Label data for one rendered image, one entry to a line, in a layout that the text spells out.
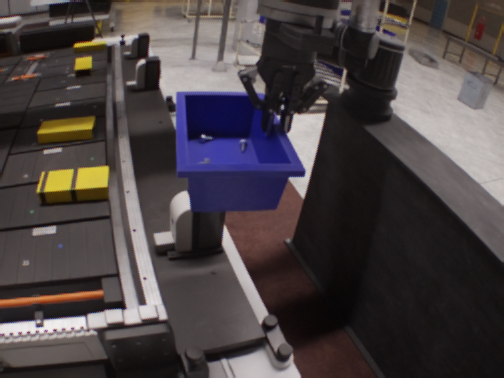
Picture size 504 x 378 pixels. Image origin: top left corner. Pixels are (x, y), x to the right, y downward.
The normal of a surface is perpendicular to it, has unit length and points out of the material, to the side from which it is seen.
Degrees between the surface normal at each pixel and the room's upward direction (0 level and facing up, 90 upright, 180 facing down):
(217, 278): 0
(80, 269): 0
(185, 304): 0
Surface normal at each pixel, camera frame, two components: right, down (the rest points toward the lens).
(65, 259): 0.13, -0.79
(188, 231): 0.36, 0.60
